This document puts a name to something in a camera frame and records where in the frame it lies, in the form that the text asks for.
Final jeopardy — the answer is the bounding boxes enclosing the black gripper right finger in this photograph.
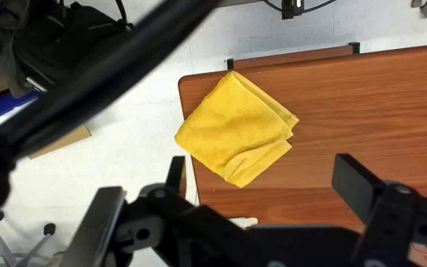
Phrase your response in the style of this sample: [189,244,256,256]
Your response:
[330,153,388,227]

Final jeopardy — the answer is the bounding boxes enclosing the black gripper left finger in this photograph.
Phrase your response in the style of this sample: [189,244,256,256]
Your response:
[164,155,186,204]

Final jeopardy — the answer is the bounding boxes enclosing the yellow terry towel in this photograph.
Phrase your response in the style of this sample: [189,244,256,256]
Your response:
[173,70,300,190]

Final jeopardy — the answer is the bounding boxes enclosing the brown cardboard piece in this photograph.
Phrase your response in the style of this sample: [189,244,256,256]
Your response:
[26,125,93,161]

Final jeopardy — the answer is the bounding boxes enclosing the black bag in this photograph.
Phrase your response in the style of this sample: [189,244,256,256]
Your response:
[11,0,136,91]

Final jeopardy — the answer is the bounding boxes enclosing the office chair wheel base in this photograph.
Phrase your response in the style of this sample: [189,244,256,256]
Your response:
[0,211,59,267]

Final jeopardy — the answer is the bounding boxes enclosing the blue flat item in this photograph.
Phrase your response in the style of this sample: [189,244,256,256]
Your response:
[0,91,41,128]

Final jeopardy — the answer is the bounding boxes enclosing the grey cloth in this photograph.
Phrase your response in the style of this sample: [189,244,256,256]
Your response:
[0,0,32,98]

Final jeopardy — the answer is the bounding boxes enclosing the thick black cable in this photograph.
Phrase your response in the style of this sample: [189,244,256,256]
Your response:
[0,0,222,222]

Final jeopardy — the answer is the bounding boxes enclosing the wooden rail with black brackets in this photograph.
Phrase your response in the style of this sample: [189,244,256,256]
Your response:
[225,42,361,72]

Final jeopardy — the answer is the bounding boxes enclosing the black stand with cables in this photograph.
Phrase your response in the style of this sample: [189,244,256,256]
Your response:
[262,0,337,21]

